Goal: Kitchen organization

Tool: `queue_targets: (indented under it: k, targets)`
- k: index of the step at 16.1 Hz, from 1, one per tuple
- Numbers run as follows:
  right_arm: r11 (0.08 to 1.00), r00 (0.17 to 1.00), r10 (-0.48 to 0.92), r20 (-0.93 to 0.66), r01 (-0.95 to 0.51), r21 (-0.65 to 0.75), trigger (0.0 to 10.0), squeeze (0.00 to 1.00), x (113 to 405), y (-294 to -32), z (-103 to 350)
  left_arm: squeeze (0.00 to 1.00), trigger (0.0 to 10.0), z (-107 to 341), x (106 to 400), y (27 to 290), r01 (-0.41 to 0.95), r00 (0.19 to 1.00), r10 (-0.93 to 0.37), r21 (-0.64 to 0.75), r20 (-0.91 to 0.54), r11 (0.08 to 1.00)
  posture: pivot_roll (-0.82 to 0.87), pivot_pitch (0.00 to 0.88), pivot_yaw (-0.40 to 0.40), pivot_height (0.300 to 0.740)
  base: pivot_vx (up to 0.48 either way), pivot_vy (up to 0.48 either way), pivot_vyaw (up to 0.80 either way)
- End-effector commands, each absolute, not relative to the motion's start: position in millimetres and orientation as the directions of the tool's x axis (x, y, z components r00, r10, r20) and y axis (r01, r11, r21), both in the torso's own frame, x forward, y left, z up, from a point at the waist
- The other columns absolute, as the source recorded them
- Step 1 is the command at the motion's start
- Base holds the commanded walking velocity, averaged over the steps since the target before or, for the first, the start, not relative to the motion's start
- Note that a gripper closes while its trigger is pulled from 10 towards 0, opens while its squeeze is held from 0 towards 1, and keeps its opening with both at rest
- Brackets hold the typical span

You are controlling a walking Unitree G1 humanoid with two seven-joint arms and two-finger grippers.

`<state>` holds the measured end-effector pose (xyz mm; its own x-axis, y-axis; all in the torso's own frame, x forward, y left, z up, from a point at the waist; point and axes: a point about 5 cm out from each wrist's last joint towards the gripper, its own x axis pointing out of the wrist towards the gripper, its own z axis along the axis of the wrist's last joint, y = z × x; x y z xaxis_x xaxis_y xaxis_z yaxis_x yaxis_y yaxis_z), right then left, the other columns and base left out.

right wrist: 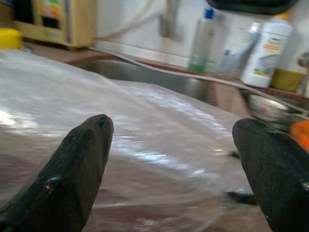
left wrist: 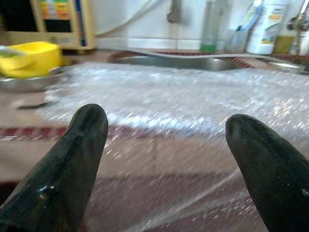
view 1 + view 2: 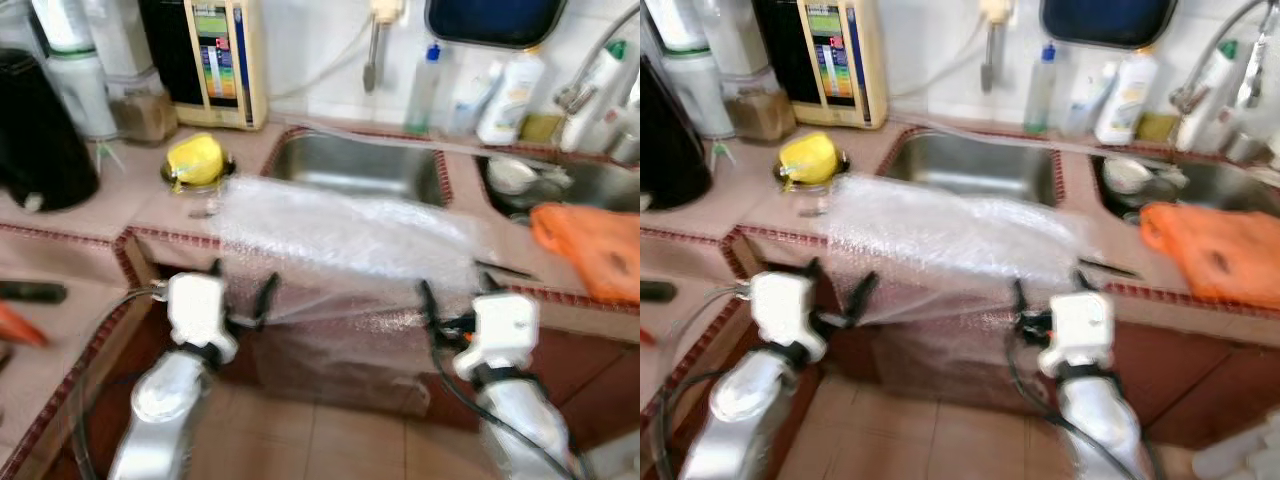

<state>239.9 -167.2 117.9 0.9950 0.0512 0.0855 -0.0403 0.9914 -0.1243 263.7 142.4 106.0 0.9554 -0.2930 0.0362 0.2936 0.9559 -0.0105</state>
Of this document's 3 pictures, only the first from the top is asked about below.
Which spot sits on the clear bottle blue cap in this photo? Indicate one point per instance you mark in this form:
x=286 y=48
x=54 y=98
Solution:
x=202 y=43

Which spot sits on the blue white brush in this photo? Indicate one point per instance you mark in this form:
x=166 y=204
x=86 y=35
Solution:
x=251 y=38

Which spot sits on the metal tap lever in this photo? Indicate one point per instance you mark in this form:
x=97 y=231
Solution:
x=169 y=19

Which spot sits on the stainless steel bowl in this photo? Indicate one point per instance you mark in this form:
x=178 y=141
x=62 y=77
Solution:
x=265 y=108

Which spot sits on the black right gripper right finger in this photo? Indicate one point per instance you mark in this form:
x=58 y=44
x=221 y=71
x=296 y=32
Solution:
x=277 y=174

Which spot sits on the yellow plastic bowl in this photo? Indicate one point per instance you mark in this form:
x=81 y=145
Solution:
x=9 y=38

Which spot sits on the white bottle yellow cap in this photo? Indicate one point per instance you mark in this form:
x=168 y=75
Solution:
x=265 y=60

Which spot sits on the stainless steel sink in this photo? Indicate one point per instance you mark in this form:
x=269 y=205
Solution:
x=169 y=79

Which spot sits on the olive yellow jar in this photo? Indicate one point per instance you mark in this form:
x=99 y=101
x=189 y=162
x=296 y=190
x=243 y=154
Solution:
x=286 y=81

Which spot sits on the beige water ioniser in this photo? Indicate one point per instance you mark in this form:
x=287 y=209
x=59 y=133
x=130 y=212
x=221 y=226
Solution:
x=72 y=24

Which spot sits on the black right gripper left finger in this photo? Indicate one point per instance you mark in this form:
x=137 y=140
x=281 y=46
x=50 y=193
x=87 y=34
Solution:
x=67 y=174

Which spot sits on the orange plastic item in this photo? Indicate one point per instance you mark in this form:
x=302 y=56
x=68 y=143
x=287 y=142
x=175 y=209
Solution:
x=300 y=135

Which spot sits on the small black strip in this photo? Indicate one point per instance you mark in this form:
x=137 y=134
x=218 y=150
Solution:
x=241 y=197

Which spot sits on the clear plastic cup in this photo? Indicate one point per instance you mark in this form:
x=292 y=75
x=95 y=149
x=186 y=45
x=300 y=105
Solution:
x=229 y=65

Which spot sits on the clear bubble wrap sheet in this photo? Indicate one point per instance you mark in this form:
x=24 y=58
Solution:
x=144 y=135

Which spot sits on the black tray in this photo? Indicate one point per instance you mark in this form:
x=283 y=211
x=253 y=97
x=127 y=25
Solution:
x=251 y=6

